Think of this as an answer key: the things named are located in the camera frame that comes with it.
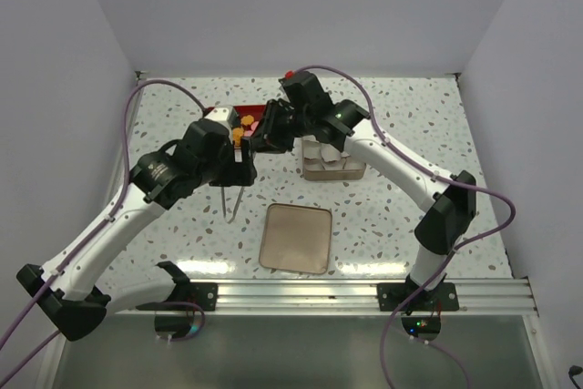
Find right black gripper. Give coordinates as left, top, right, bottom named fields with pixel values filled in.
left=251, top=98, right=313, bottom=154

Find square cookie tin box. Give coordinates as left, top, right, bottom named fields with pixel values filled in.
left=302, top=136, right=366, bottom=182

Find metal tongs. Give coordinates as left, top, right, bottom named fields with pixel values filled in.
left=220, top=185, right=244, bottom=224

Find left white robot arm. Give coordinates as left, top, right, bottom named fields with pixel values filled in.
left=16, top=107, right=256, bottom=342

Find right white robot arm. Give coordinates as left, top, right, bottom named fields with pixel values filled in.
left=251, top=70, right=476, bottom=312

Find orange cookie top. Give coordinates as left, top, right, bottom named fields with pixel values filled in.
left=240, top=115, right=255, bottom=128

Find red rectangular tray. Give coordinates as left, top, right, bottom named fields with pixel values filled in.
left=204, top=105, right=265, bottom=137

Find square tin lid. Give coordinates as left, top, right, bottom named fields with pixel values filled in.
left=259, top=203, right=332, bottom=275

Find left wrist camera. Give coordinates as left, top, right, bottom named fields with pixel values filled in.
left=205, top=106, right=240, bottom=128

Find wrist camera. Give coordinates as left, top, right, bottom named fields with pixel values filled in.
left=280, top=71, right=314, bottom=89
left=205, top=106, right=240, bottom=128

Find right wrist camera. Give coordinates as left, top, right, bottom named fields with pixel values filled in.
left=280, top=71, right=314, bottom=89

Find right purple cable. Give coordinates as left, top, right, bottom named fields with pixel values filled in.
left=291, top=64, right=518, bottom=389

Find purple cable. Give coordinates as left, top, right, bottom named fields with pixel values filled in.
left=0, top=79, right=215, bottom=381
left=291, top=64, right=518, bottom=389

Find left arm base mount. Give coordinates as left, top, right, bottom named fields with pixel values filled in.
left=137, top=261, right=219, bottom=312

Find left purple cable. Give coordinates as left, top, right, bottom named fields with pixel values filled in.
left=0, top=79, right=215, bottom=381

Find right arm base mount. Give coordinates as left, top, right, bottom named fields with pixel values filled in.
left=376, top=282, right=457, bottom=315

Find aluminium front rail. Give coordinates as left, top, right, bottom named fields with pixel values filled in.
left=199, top=279, right=537, bottom=316

